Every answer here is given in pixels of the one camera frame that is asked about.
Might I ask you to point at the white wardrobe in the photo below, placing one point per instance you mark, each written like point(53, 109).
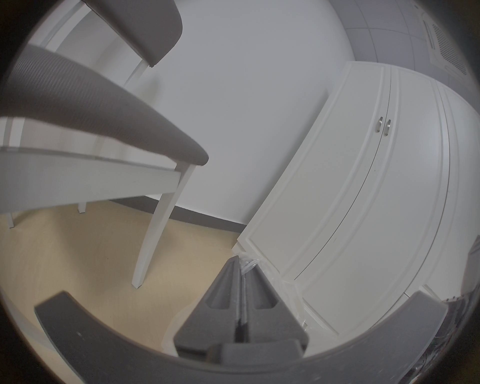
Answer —
point(375, 187)

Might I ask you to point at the white chair grey cushions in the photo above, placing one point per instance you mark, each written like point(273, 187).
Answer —
point(75, 105)

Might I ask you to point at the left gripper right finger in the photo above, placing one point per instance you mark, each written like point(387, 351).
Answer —
point(273, 322)

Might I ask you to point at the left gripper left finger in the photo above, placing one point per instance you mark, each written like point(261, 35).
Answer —
point(210, 322)

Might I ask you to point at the white ceiling air vent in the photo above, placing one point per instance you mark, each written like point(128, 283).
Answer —
point(446, 45)

